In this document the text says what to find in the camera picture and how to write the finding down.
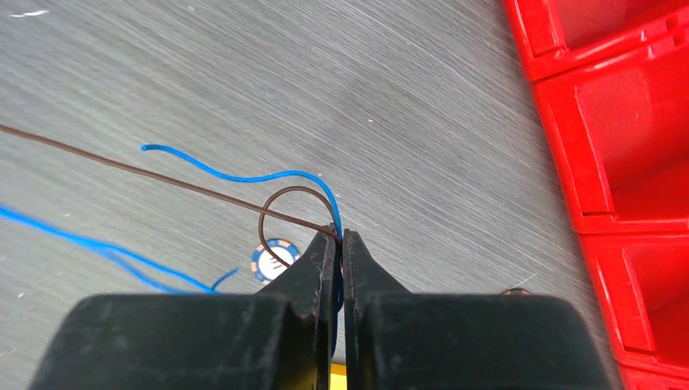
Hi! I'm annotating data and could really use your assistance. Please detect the poker chip centre table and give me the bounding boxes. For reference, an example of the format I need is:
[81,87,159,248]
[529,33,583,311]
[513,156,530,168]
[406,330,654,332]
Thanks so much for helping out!
[250,238,301,284]

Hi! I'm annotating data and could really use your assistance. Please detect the blue wire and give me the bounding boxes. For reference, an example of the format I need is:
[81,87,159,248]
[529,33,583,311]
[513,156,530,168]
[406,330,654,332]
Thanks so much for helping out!
[0,143,345,345]

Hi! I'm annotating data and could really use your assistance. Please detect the red four-compartment bin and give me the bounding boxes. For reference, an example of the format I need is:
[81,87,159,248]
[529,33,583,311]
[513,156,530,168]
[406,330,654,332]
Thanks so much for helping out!
[505,0,688,389]

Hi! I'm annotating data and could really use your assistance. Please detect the yellow triangular plastic block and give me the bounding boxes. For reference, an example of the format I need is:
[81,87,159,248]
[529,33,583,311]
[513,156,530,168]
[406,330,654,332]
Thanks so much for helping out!
[329,363,348,390]

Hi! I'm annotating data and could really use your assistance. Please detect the brown wire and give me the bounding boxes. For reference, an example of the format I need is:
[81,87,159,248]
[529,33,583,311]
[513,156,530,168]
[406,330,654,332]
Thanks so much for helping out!
[0,124,342,267]

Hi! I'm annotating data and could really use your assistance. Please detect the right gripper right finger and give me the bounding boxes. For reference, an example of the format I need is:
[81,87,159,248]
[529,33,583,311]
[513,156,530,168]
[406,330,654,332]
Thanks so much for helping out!
[342,230,611,389]

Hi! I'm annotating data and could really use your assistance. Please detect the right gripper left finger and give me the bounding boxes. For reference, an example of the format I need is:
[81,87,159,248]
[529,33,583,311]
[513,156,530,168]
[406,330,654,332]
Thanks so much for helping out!
[30,233,338,389]

